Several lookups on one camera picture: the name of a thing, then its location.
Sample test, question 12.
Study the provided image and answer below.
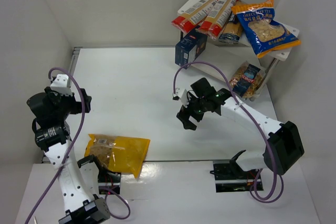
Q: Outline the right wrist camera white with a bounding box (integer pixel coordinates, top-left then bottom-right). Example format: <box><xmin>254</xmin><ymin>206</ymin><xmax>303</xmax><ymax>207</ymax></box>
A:
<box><xmin>173</xmin><ymin>88</ymin><xmax>188</xmax><ymax>107</ymax></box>

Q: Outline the left red spaghetti pack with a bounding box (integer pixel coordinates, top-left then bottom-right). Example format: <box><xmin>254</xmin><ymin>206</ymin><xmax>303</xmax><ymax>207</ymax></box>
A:
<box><xmin>171</xmin><ymin>0</ymin><xmax>218</xmax><ymax>34</ymax></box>

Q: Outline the blue clear pasta bag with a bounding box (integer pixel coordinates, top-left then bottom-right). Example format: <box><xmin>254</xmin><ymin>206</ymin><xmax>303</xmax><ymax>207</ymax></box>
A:
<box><xmin>229</xmin><ymin>61</ymin><xmax>265</xmax><ymax>99</ymax></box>

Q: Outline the dark blue spaghetti pack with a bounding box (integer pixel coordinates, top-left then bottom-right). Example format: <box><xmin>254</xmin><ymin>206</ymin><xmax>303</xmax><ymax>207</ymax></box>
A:
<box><xmin>218</xmin><ymin>13</ymin><xmax>243</xmax><ymax>44</ymax></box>

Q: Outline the white two-tier shelf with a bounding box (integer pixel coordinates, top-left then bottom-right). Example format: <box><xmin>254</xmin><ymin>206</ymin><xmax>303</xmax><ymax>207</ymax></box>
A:
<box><xmin>177</xmin><ymin>0</ymin><xmax>292</xmax><ymax>101</ymax></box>

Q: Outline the dark blue pasta box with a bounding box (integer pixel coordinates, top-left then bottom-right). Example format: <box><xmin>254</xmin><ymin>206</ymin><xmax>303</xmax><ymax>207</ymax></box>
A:
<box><xmin>175</xmin><ymin>29</ymin><xmax>207</xmax><ymax>66</ymax></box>

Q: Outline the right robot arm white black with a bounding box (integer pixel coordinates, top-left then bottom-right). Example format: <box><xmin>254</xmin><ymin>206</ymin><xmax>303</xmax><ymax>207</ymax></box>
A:
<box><xmin>173</xmin><ymin>78</ymin><xmax>305</xmax><ymax>175</ymax></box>

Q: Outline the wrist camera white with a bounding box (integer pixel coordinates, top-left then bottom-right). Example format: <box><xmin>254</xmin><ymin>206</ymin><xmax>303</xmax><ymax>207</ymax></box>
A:
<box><xmin>173</xmin><ymin>88</ymin><xmax>188</xmax><ymax>107</ymax></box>
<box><xmin>50</xmin><ymin>74</ymin><xmax>72</xmax><ymax>97</ymax></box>

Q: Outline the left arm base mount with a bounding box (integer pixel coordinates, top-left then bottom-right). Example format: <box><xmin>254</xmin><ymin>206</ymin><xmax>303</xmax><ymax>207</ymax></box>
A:
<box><xmin>98</xmin><ymin>172</ymin><xmax>121</xmax><ymax>195</ymax></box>

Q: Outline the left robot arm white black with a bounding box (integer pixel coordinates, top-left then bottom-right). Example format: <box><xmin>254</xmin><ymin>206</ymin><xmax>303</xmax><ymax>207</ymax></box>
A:
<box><xmin>27</xmin><ymin>84</ymin><xmax>110</xmax><ymax>223</ymax></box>

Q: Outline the yellow pasta bag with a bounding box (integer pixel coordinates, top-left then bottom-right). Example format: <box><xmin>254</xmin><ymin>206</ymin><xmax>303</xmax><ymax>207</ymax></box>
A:
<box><xmin>85</xmin><ymin>134</ymin><xmax>150</xmax><ymax>178</ymax></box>

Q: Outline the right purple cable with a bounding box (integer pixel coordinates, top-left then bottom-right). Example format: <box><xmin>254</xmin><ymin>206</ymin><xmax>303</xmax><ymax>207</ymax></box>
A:
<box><xmin>173</xmin><ymin>61</ymin><xmax>284</xmax><ymax>203</ymax></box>

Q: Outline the right red spaghetti pack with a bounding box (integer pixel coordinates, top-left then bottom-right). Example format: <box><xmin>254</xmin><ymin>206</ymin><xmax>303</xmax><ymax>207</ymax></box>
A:
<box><xmin>197</xmin><ymin>0</ymin><xmax>238</xmax><ymax>40</ymax></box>

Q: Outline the blue orange orecchiette bag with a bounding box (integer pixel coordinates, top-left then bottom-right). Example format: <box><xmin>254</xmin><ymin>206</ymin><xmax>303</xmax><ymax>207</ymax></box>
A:
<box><xmin>232</xmin><ymin>0</ymin><xmax>301</xmax><ymax>58</ymax></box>

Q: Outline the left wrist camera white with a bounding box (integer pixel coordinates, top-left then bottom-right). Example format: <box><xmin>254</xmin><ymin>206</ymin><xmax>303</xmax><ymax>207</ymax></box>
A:
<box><xmin>50</xmin><ymin>74</ymin><xmax>72</xmax><ymax>97</ymax></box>

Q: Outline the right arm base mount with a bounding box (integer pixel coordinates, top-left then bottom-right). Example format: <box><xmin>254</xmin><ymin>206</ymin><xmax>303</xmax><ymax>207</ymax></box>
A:
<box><xmin>209</xmin><ymin>160</ymin><xmax>258</xmax><ymax>193</ymax></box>

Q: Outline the red spaghetti pack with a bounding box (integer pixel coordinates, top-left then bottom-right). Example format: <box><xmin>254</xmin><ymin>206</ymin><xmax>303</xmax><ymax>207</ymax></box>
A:
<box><xmin>171</xmin><ymin>0</ymin><xmax>218</xmax><ymax>34</ymax></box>
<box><xmin>197</xmin><ymin>0</ymin><xmax>238</xmax><ymax>40</ymax></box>

